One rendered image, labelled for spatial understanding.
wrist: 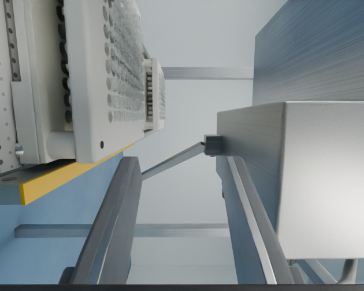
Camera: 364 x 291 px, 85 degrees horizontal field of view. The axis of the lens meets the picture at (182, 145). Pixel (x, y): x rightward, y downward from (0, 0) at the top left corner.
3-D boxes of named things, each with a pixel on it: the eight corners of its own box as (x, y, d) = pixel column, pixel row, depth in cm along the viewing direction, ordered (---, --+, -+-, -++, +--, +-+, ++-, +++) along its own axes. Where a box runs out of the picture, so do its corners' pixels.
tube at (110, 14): (45, 10, 21) (117, 11, 21) (46, 23, 21) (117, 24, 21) (36, 3, 20) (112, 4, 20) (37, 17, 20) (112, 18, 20)
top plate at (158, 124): (152, 130, 69) (158, 130, 69) (151, 56, 66) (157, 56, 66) (160, 127, 94) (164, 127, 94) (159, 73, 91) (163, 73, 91)
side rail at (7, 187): (-22, 206, 14) (22, 205, 14) (-26, 183, 14) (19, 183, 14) (160, 126, 145) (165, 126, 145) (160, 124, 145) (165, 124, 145)
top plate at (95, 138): (130, 13, 39) (141, 13, 39) (134, 137, 42) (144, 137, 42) (48, -158, 15) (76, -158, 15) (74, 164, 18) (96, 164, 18)
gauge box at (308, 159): (273, 263, 13) (572, 262, 13) (283, 99, 12) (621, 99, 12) (215, 172, 35) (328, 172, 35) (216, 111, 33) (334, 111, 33)
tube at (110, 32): (47, 28, 21) (117, 28, 21) (48, 40, 21) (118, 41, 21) (38, 22, 20) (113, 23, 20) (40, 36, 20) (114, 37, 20)
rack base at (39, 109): (105, 13, 39) (117, 13, 39) (111, 137, 42) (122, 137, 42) (-19, -158, 15) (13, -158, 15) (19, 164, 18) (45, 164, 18)
